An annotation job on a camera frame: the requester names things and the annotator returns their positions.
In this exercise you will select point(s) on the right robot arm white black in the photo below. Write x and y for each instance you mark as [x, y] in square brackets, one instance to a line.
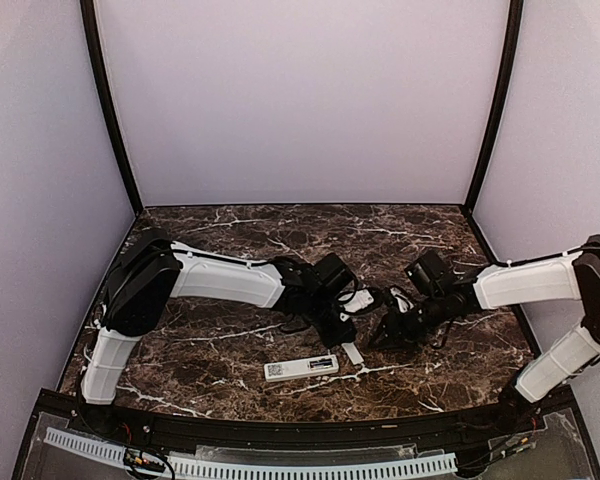
[569, 275]

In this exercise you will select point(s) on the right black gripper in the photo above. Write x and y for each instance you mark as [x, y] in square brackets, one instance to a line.
[398, 337]

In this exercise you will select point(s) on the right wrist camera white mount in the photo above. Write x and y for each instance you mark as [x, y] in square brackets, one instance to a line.
[397, 300]

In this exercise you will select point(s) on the black frame post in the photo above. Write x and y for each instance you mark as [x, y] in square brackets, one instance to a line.
[99, 71]
[512, 31]

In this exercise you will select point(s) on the black front rail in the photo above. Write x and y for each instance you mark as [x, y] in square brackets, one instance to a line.
[141, 428]

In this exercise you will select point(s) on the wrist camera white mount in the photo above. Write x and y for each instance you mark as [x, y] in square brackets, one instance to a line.
[357, 303]
[397, 300]

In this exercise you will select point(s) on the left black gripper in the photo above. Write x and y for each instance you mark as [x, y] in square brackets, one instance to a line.
[344, 334]

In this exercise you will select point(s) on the left black frame post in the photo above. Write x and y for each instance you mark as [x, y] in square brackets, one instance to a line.
[99, 71]

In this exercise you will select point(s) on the right black frame post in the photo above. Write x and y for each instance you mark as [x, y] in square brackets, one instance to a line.
[512, 31]

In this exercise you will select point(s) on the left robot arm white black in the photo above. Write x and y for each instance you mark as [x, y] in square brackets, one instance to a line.
[156, 268]

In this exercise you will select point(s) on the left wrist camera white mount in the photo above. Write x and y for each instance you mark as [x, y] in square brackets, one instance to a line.
[357, 303]

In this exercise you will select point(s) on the white battery cover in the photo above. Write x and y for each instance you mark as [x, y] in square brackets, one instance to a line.
[352, 353]

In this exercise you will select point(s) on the white remote control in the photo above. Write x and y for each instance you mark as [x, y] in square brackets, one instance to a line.
[296, 369]

